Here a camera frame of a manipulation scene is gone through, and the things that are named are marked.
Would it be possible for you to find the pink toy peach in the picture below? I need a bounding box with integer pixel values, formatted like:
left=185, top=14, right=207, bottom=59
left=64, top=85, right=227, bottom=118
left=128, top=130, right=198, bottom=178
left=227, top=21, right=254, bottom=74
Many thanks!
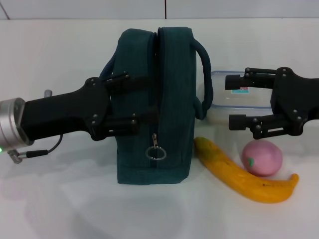
left=241, top=139, right=284, bottom=177

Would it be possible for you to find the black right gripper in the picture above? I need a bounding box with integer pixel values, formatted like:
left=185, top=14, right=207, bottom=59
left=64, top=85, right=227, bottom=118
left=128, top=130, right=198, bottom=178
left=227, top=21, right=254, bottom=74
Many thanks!
left=224, top=66, right=319, bottom=140

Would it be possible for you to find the clear plastic box blue lid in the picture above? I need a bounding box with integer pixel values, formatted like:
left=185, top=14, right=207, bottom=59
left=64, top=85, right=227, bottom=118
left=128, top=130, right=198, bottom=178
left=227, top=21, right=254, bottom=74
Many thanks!
left=206, top=70, right=275, bottom=125

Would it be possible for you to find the dark teal fabric lunch bag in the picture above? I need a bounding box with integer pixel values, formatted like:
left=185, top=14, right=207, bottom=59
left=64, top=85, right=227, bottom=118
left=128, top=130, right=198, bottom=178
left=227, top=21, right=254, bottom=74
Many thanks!
left=99, top=25, right=214, bottom=185

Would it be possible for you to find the yellow banana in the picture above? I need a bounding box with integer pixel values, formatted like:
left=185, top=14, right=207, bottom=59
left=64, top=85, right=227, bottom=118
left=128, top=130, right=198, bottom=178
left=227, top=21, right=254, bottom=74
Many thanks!
left=193, top=136, right=300, bottom=204

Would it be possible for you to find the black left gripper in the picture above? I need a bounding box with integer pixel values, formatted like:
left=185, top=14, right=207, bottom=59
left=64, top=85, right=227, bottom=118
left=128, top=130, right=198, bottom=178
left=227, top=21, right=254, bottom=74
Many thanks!
left=21, top=71, right=160, bottom=143

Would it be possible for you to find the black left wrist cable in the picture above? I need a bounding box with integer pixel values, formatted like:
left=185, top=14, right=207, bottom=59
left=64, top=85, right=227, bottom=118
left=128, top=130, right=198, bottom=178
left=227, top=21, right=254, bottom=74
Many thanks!
left=6, top=134, right=63, bottom=164

